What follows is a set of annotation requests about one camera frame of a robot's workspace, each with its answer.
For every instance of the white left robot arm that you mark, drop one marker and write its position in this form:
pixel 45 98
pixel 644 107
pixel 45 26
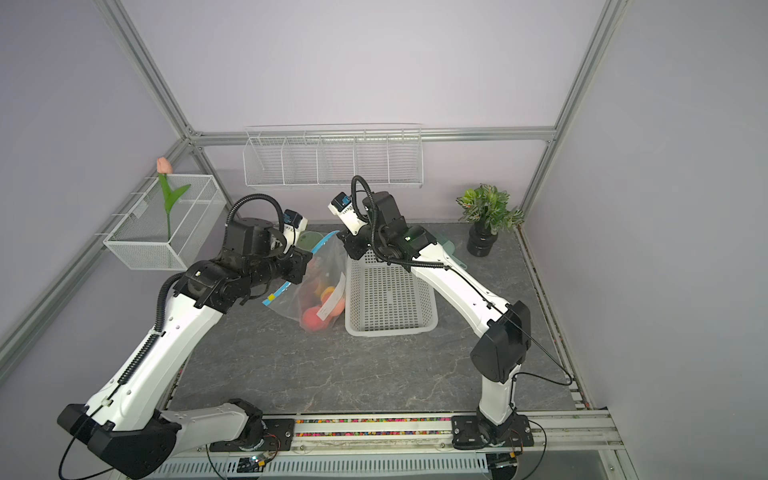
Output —
pixel 122 424

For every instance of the yellow peach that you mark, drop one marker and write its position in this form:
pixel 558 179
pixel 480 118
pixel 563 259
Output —
pixel 326 294

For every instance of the white wire wall shelf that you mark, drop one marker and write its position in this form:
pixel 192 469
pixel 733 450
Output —
pixel 325 155

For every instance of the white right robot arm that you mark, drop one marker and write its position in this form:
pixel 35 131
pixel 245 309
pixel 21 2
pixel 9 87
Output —
pixel 502 328

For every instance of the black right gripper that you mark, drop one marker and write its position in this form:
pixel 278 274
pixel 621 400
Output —
pixel 349 239

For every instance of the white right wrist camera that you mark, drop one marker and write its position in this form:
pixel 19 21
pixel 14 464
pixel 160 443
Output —
pixel 342 207

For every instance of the clear bag with blue zipper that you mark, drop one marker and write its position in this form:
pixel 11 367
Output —
pixel 326 268

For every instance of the white plastic perforated basket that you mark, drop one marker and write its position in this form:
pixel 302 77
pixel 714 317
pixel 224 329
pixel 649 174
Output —
pixel 383 300

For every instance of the green printed zip-top bag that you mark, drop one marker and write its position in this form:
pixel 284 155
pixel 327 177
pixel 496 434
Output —
pixel 311 241

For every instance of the green artificial plant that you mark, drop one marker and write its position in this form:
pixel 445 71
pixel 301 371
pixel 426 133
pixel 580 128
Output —
pixel 487 206

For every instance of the pink peach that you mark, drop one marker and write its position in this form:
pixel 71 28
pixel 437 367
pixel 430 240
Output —
pixel 339 308
pixel 311 321

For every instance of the black plant vase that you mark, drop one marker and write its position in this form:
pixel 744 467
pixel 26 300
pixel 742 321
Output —
pixel 481 240

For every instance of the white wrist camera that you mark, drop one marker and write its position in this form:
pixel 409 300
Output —
pixel 294 224
pixel 342 207

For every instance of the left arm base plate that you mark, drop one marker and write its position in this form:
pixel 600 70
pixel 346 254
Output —
pixel 269 435

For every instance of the white wire side basket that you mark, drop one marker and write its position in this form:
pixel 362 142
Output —
pixel 139 240

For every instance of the pink artificial tulip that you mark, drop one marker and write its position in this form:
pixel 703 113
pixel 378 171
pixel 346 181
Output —
pixel 170 195

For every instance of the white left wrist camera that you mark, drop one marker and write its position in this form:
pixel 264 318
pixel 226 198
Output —
pixel 294 224

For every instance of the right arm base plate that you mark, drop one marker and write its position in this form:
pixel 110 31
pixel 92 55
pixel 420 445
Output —
pixel 474 432

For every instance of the green hand brush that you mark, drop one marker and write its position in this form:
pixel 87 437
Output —
pixel 450 250

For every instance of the white vent grille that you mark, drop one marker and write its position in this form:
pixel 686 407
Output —
pixel 322 466

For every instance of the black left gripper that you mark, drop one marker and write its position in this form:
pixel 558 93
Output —
pixel 299 260

